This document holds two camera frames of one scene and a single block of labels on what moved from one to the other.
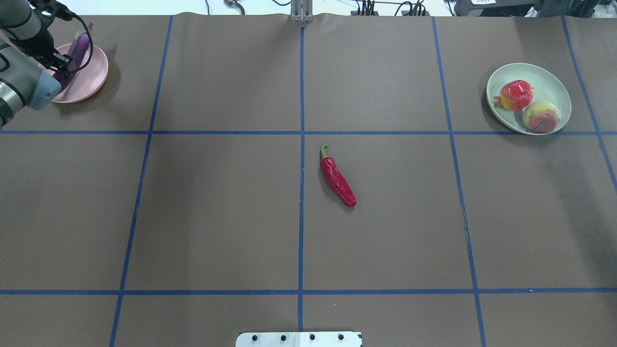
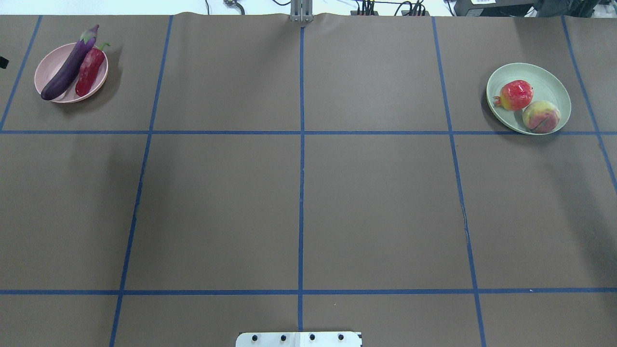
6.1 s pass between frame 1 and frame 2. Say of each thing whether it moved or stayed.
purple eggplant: stayed
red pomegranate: stayed
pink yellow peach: stayed
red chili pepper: moved
